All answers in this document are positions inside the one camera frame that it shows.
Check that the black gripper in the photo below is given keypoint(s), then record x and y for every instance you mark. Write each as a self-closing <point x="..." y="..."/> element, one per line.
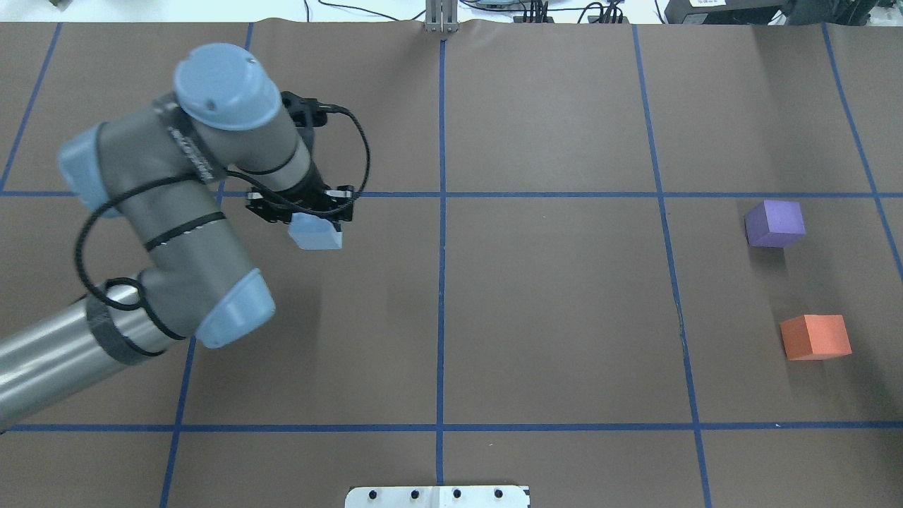
<point x="315" y="190"/>

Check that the light blue foam block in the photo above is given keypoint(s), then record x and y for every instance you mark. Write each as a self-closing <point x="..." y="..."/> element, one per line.
<point x="309" y="232"/>

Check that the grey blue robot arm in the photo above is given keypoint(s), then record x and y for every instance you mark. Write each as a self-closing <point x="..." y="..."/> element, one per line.
<point x="157" y="257"/>

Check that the purple foam block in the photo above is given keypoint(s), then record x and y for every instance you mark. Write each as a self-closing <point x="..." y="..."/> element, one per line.
<point x="774" y="224"/>

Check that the orange foam block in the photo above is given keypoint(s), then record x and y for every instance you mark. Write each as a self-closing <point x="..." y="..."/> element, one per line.
<point x="815" y="337"/>

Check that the blue tape line lower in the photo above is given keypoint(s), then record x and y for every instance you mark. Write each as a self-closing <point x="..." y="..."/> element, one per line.
<point x="518" y="427"/>

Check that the black background equipment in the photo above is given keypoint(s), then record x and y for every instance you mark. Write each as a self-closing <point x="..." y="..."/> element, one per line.
<point x="793" y="13"/>

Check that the blue tape line far right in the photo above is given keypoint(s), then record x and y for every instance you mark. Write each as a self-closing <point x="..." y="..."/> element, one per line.
<point x="876" y="197"/>

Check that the white metal base plate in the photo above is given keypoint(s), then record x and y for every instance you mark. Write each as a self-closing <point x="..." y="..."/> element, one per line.
<point x="440" y="496"/>

